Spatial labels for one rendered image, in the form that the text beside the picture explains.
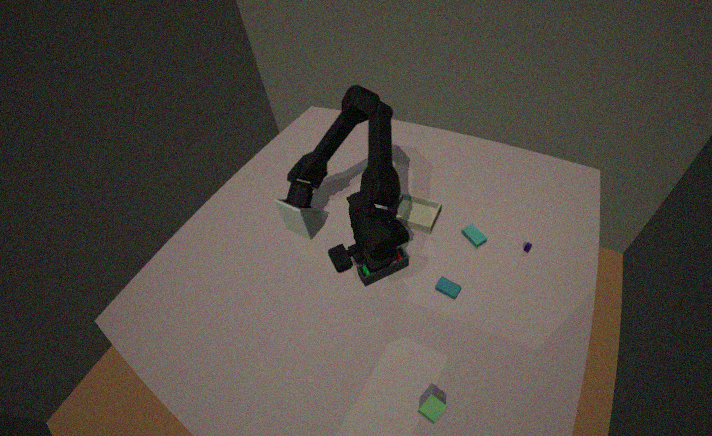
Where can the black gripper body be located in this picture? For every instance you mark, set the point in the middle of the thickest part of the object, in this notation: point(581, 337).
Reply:
point(340, 257)

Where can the teal rectangular block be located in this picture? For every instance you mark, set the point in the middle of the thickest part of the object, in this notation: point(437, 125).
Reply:
point(448, 288)
point(474, 235)

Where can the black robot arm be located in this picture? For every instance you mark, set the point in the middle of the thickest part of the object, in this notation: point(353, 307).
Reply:
point(380, 183)

